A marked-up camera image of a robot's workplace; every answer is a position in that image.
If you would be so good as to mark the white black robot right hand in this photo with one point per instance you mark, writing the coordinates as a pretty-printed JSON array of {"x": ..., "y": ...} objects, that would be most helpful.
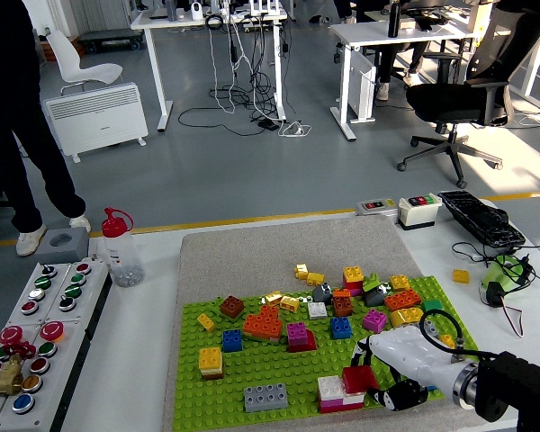
[{"x": 409, "y": 355}]

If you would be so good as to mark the magenta square brick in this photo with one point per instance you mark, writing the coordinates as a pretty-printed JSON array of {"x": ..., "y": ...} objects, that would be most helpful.
[
  {"x": 374, "y": 320},
  {"x": 297, "y": 333}
]

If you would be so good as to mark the red square brick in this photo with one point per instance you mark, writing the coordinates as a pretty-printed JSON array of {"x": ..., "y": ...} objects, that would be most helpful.
[{"x": 357, "y": 378}]

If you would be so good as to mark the green studded baseplate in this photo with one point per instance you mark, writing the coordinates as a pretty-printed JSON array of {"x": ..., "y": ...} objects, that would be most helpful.
[{"x": 274, "y": 364}]

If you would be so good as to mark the yellow curved brick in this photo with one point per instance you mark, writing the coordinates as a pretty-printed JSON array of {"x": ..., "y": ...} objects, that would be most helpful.
[{"x": 405, "y": 317}]

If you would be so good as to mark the small narrow yellow brick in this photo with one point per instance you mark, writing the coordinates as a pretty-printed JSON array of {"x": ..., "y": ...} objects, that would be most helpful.
[
  {"x": 447, "y": 341},
  {"x": 206, "y": 322}
]

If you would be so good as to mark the green small brick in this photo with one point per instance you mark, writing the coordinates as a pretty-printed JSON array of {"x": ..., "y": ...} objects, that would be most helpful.
[{"x": 432, "y": 306}]

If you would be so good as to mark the orange long brick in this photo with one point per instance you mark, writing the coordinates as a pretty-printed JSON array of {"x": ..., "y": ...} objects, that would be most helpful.
[{"x": 402, "y": 300}]

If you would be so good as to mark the dark grey brick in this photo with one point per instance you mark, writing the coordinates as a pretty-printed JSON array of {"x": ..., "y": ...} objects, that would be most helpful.
[{"x": 375, "y": 298}]

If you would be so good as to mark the yellow square brick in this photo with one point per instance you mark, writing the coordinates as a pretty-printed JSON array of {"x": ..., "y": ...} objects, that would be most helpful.
[
  {"x": 461, "y": 276},
  {"x": 399, "y": 282}
]

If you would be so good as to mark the blue square brick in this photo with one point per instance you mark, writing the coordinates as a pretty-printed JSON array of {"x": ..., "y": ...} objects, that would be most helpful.
[
  {"x": 340, "y": 328},
  {"x": 232, "y": 341}
]

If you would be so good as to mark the lime green brick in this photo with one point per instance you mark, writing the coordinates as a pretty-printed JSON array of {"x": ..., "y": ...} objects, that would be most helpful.
[{"x": 371, "y": 282}]

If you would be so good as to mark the orange brown brick stack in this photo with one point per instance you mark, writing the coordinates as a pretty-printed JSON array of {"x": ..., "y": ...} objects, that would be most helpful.
[{"x": 342, "y": 303}]

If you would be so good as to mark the white magenta brick stack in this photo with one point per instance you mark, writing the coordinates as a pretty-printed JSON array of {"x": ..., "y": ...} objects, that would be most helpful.
[{"x": 329, "y": 388}]

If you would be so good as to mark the yellow red brick stack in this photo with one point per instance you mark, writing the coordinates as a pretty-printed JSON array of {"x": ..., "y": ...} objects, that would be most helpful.
[{"x": 353, "y": 275}]

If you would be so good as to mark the red sloped brick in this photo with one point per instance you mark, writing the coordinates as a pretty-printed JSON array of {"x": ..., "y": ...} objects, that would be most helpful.
[{"x": 310, "y": 343}]

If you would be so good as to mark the white flat square brick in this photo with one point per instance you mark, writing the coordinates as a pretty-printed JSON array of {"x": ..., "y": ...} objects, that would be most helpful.
[{"x": 317, "y": 310}]

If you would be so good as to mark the grey sloped brick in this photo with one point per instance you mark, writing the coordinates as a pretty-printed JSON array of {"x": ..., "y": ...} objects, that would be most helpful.
[{"x": 322, "y": 293}]

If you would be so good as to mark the light green tape roll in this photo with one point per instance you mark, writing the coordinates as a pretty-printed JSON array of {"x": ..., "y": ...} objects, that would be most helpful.
[{"x": 492, "y": 274}]

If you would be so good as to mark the shiny gold brick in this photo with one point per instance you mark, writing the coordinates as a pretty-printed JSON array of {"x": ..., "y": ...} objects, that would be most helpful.
[
  {"x": 273, "y": 297},
  {"x": 289, "y": 303}
]

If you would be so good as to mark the grey eight-stud brick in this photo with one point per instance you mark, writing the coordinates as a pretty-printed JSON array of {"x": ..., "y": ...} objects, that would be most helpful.
[{"x": 265, "y": 398}]

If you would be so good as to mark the orange brick cluster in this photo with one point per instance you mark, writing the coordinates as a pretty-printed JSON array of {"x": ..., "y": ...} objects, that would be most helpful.
[{"x": 261, "y": 325}]

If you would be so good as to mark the black keyboard tray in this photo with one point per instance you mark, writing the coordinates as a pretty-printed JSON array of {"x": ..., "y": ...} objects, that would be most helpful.
[{"x": 477, "y": 216}]

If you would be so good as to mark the grey-brown table mat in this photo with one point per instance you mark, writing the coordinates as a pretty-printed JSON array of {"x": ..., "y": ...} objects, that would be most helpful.
[{"x": 274, "y": 247}]

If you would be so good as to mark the brown square brick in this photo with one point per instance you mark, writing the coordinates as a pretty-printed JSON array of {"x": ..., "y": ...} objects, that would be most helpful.
[{"x": 231, "y": 307}]

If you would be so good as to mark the yellow tan brick stack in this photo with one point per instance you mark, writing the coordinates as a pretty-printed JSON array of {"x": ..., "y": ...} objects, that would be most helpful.
[{"x": 210, "y": 358}]

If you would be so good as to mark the white computer tower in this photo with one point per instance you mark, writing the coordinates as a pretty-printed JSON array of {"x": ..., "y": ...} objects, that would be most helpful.
[{"x": 362, "y": 90}]

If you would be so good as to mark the black power adapter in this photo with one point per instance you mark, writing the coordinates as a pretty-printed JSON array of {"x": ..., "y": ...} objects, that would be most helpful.
[{"x": 268, "y": 125}]

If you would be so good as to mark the person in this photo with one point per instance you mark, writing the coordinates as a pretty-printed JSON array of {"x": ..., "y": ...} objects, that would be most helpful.
[
  {"x": 9, "y": 67},
  {"x": 384, "y": 63}
]

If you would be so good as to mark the clear bottle red cap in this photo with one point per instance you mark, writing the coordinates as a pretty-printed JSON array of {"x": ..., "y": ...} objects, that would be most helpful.
[{"x": 119, "y": 256}]

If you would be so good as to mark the white desk with tower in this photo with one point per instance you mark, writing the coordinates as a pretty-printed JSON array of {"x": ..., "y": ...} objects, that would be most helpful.
[{"x": 364, "y": 33}]

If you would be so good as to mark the black bottle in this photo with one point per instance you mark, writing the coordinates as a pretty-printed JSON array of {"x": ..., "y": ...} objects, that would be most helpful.
[{"x": 394, "y": 22}]

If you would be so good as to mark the grey block with hole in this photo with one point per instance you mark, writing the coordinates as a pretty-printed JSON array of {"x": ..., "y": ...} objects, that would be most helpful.
[{"x": 72, "y": 249}]

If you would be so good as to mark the white eight-button control box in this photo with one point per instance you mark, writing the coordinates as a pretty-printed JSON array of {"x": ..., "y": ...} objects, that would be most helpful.
[{"x": 56, "y": 288}]

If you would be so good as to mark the white emergency-stop button box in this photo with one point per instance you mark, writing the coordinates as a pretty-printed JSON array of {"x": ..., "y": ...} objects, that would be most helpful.
[{"x": 45, "y": 396}]

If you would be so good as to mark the white panel heater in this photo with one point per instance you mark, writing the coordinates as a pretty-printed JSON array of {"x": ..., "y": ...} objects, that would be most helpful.
[{"x": 94, "y": 117}]

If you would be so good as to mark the brass valve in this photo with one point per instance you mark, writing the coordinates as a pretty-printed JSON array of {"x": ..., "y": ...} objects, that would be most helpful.
[{"x": 4, "y": 382}]

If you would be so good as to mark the black wheeled dolly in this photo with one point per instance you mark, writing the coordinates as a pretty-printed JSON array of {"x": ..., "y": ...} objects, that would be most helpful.
[{"x": 112, "y": 36}]

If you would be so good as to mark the white plastic chair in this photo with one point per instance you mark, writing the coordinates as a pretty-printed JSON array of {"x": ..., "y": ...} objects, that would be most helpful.
[{"x": 72, "y": 58}]

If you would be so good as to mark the white switch box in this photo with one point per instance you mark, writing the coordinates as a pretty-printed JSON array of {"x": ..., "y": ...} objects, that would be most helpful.
[{"x": 416, "y": 216}]

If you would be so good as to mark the grey switch box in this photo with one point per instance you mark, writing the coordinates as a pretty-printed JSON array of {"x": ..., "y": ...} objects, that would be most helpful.
[{"x": 374, "y": 207}]

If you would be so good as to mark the white small camera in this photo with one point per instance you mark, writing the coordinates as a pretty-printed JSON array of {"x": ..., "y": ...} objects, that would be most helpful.
[{"x": 197, "y": 11}]

